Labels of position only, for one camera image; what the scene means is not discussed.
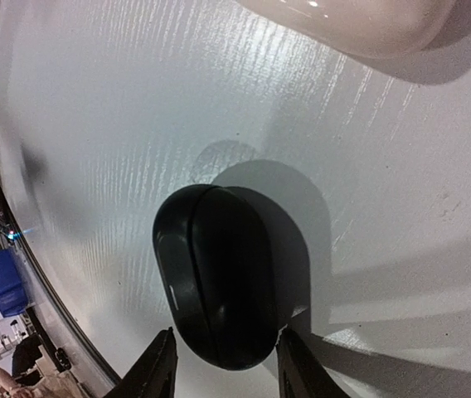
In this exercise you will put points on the black earbud charging case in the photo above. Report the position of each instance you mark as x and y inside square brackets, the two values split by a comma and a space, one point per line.
[235, 269]

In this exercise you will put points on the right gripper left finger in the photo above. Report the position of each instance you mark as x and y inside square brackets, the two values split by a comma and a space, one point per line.
[154, 373]

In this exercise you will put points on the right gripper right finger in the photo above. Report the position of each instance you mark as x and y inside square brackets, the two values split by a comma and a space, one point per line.
[300, 373]

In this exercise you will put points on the white earbud charging case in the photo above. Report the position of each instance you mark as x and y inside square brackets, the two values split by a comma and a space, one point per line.
[374, 29]

